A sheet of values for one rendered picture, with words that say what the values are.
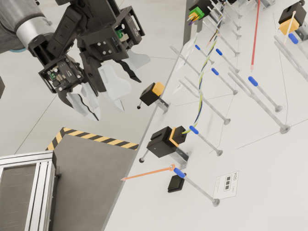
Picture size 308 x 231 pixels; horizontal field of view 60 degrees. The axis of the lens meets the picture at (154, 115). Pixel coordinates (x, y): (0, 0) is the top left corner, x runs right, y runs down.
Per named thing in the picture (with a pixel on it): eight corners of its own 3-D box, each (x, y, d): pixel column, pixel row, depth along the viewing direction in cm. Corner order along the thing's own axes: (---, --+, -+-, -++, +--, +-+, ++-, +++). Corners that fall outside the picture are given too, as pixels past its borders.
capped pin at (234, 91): (239, 91, 62) (215, 66, 60) (234, 96, 63) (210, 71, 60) (237, 89, 64) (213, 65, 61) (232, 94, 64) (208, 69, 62)
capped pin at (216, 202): (212, 201, 45) (167, 164, 42) (219, 197, 44) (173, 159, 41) (213, 208, 43) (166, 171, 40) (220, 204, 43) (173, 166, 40)
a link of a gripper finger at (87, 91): (94, 122, 58) (70, 86, 58) (99, 120, 64) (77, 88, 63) (106, 114, 58) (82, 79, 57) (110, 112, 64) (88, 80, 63)
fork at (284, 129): (291, 131, 42) (233, 69, 37) (280, 135, 43) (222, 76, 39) (290, 123, 43) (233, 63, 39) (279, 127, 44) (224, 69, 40)
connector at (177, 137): (172, 138, 58) (166, 132, 58) (188, 131, 55) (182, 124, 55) (168, 148, 56) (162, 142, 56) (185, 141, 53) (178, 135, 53)
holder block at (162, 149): (165, 144, 62) (152, 133, 61) (181, 136, 58) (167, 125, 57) (158, 158, 59) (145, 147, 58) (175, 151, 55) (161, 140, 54)
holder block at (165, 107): (152, 115, 101) (133, 98, 98) (174, 100, 93) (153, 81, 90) (148, 123, 98) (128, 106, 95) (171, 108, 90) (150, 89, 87)
